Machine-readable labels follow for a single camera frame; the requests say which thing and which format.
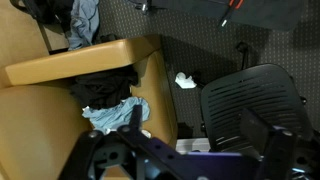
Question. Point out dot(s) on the black table mat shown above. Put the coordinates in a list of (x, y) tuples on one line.
[(260, 11)]

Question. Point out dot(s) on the black hooded garment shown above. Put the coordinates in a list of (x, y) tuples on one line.
[(101, 88)]

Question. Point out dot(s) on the black mesh office chair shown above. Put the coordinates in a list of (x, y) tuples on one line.
[(253, 96)]

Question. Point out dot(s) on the light blue cloth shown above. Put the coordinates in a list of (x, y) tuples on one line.
[(115, 113)]

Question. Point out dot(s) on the white wall heater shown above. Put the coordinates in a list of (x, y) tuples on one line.
[(193, 145)]

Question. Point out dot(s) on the white crumpled paper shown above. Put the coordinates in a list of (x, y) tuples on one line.
[(185, 81)]

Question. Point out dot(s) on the tan leather couch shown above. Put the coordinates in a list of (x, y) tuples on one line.
[(36, 126)]

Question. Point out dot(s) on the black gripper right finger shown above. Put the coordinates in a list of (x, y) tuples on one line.
[(266, 146)]

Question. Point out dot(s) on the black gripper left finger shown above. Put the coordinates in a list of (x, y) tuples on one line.
[(83, 156)]

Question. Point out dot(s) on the blue denim garment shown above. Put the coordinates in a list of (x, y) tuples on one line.
[(82, 23)]

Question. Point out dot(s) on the red and black pen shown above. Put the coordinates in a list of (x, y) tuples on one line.
[(230, 11)]

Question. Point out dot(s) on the white cloth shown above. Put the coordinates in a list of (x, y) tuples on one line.
[(146, 133)]

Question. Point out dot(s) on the black bag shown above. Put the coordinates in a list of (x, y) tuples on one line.
[(43, 10)]

